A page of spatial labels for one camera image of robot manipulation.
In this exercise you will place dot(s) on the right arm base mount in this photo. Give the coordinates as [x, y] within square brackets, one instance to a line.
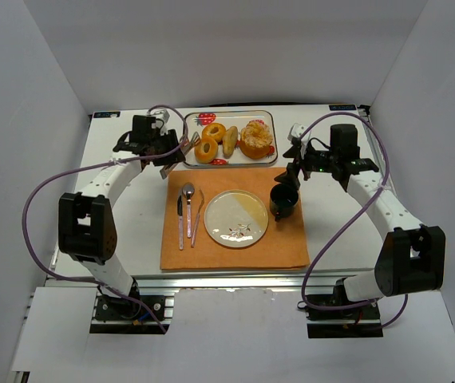
[332, 323]

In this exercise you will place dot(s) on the golden bagel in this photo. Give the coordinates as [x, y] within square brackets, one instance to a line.
[206, 150]

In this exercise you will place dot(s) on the spoon pink handle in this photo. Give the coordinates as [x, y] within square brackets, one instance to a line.
[188, 191]

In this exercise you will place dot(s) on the table knife pink handle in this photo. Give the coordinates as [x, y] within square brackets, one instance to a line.
[179, 209]

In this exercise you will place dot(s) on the aluminium table frame rail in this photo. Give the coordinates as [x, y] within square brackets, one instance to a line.
[169, 284]

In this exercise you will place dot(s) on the right table label sticker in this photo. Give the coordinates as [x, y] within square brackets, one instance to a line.
[342, 107]

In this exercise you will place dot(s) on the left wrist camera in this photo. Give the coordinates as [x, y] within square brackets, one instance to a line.
[161, 117]

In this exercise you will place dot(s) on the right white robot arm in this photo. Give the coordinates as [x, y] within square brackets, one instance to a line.
[412, 258]

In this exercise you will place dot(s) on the elongated bread roll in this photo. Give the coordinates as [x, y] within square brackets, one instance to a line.
[229, 141]

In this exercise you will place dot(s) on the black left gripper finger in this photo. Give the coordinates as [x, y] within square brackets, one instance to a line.
[165, 171]
[183, 148]

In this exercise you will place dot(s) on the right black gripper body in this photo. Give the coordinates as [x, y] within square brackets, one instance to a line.
[296, 162]

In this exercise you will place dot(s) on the sugar topped round bread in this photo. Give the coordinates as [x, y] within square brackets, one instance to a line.
[255, 140]

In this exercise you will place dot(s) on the table label sticker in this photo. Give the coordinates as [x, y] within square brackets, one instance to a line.
[106, 114]
[342, 107]

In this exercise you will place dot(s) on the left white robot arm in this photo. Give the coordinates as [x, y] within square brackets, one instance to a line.
[86, 226]

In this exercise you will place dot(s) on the strawberry pattern rectangular tray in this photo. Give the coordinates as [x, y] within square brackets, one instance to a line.
[215, 124]

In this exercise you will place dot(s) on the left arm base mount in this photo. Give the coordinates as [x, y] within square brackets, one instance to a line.
[117, 316]

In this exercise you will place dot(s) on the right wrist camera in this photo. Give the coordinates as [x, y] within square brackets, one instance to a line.
[299, 137]

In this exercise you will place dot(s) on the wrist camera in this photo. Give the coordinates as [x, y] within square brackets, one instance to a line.
[299, 137]
[161, 117]

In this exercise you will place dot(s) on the black cup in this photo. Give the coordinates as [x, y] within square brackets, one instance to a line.
[283, 206]

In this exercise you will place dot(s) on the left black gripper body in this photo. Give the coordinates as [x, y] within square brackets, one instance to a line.
[173, 148]

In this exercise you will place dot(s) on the left table label sticker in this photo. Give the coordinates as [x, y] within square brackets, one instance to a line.
[106, 114]

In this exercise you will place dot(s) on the fork pink handle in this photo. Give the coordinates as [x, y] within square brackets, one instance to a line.
[196, 223]

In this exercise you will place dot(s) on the orange cloth placemat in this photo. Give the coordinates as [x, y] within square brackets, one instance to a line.
[283, 246]

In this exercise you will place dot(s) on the round white yellow plate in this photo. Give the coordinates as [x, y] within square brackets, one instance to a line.
[236, 219]

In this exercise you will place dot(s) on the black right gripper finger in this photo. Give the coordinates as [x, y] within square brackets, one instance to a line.
[281, 189]
[290, 176]

